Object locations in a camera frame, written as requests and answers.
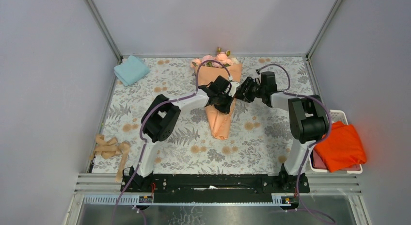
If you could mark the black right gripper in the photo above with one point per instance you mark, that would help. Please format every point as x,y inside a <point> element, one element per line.
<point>240,93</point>

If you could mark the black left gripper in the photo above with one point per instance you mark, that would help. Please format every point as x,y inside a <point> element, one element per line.
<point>225,108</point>

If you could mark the peach wrapping paper sheet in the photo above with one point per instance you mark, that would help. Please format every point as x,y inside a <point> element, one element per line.
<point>219,122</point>

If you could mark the pile of fake flowers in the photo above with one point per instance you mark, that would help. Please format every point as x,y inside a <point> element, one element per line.
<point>220,58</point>

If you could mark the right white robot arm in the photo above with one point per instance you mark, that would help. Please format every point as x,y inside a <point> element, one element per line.
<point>309,119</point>

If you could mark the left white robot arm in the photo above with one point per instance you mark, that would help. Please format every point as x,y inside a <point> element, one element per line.
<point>161,117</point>

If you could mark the floral patterned tablecloth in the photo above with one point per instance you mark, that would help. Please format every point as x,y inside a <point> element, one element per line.
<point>259,139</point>

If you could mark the light blue folded towel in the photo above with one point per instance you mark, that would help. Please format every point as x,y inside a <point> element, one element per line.
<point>131,70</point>

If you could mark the white plastic basket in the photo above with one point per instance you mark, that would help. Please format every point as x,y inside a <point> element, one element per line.
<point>336,115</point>

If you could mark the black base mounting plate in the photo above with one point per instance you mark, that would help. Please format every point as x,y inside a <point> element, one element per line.
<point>203,188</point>

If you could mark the pink cloth in basket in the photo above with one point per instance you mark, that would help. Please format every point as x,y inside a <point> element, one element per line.
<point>318,163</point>

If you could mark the orange folded cloth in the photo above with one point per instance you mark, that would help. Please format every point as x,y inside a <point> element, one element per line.
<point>343,148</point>

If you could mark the beige ribbon pile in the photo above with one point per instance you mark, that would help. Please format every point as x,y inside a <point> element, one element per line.
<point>109,149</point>

